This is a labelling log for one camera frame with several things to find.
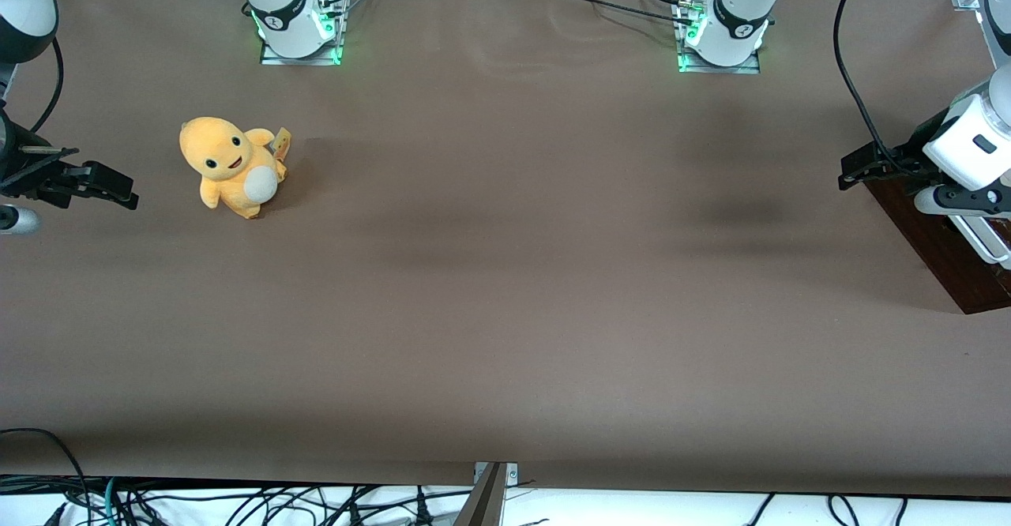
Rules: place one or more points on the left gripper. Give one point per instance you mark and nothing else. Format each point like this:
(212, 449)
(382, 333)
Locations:
(914, 152)

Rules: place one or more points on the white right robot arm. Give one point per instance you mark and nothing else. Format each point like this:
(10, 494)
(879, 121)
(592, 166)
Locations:
(284, 16)

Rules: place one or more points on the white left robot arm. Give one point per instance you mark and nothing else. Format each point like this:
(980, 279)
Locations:
(738, 13)

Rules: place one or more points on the dark wooden drawer cabinet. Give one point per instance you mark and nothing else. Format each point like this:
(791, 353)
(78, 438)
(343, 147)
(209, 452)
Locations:
(983, 297)

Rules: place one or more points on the thin grey rod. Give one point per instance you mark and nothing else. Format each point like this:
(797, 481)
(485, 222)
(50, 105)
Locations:
(47, 149)

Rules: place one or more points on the yellow plush toy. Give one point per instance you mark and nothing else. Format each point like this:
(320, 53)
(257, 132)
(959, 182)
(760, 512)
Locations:
(229, 163)

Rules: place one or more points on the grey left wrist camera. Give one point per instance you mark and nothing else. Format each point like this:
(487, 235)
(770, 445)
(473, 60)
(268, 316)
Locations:
(928, 201)

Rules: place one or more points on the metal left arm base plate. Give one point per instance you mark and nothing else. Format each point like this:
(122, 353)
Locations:
(719, 69)

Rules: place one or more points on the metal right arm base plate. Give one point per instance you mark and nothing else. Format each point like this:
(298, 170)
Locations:
(300, 61)

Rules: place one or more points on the silver metal bracket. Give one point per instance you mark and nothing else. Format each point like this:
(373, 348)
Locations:
(512, 475)

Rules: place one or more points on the grey metal post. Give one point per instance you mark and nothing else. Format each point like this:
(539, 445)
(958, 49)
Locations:
(483, 506)

